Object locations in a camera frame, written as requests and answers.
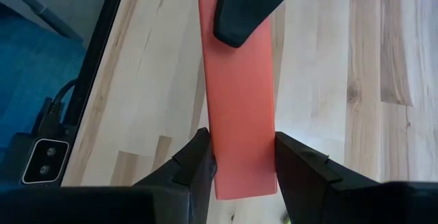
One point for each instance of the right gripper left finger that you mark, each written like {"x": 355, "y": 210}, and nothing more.
{"x": 191, "y": 183}

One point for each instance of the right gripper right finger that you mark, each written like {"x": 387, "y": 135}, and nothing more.
{"x": 315, "y": 189}

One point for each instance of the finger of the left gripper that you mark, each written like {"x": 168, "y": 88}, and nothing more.
{"x": 246, "y": 8}

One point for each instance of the coral bar block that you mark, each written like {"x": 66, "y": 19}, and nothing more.
{"x": 239, "y": 114}

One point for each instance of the black table-level camera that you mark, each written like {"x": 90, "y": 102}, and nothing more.
{"x": 44, "y": 160}

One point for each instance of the black aluminium table frame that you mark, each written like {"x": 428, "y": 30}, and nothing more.
{"x": 96, "y": 63}

